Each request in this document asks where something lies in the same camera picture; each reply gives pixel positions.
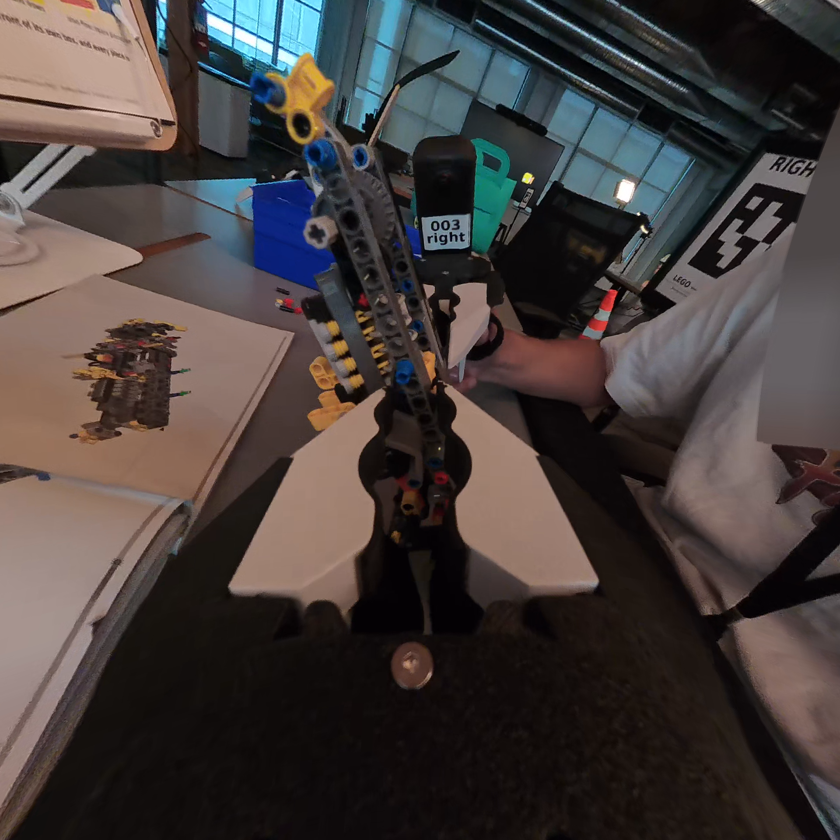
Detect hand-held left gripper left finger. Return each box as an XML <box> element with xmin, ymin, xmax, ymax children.
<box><xmin>228</xmin><ymin>387</ymin><xmax>388</xmax><ymax>621</ymax></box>

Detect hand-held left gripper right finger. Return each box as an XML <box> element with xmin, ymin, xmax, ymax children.
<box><xmin>433</xmin><ymin>386</ymin><xmax>600</xmax><ymax>608</ymax></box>

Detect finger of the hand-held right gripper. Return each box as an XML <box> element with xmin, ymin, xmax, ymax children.
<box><xmin>448</xmin><ymin>282</ymin><xmax>492</xmax><ymax>383</ymax></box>

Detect black yellow lego car chassis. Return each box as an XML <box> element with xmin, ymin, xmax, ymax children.
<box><xmin>249</xmin><ymin>52</ymin><xmax>475</xmax><ymax>547</ymax></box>

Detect person's right forearm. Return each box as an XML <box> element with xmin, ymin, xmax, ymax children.
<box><xmin>532</xmin><ymin>331</ymin><xmax>616</xmax><ymax>409</ymax></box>

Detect person's right hand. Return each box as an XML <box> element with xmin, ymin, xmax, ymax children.
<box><xmin>453</xmin><ymin>328</ymin><xmax>536</xmax><ymax>396</ymax></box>

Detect green tote bag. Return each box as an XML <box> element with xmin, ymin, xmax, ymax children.
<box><xmin>469</xmin><ymin>136</ymin><xmax>519</xmax><ymax>253</ymax></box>

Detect dark trousers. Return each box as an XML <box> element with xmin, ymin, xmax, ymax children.
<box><xmin>518</xmin><ymin>394</ymin><xmax>670</xmax><ymax>487</ymax></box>

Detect black office chair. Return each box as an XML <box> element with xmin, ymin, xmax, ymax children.
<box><xmin>492</xmin><ymin>180</ymin><xmax>652</xmax><ymax>337</ymax></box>

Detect orange traffic cone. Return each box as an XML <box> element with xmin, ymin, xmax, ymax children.
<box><xmin>581</xmin><ymin>289</ymin><xmax>619</xmax><ymax>341</ymax></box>

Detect blue plastic bin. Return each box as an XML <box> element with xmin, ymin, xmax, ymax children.
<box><xmin>252</xmin><ymin>213</ymin><xmax>337</xmax><ymax>291</ymax></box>
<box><xmin>251</xmin><ymin>178</ymin><xmax>317</xmax><ymax>221</ymax></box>

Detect white t-shirt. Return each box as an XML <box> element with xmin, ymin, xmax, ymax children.
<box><xmin>600</xmin><ymin>223</ymin><xmax>840</xmax><ymax>828</ymax></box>

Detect open instruction booklet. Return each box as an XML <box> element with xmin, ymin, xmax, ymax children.
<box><xmin>0</xmin><ymin>274</ymin><xmax>295</xmax><ymax>795</ymax></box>

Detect framed marker sign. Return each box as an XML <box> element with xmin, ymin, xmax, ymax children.
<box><xmin>646</xmin><ymin>151</ymin><xmax>821</xmax><ymax>304</ymax></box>

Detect wooden document stand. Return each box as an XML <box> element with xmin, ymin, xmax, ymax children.
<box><xmin>0</xmin><ymin>0</ymin><xmax>179</xmax><ymax>309</ymax></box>

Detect printed instruction sheet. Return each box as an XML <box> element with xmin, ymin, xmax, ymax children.
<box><xmin>0</xmin><ymin>0</ymin><xmax>161</xmax><ymax>122</ymax></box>

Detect black shoulder strap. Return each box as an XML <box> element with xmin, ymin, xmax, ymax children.
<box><xmin>715</xmin><ymin>518</ymin><xmax>840</xmax><ymax>624</ymax></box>

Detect wooden post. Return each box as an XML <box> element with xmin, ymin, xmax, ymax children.
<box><xmin>167</xmin><ymin>0</ymin><xmax>201</xmax><ymax>155</ymax></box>

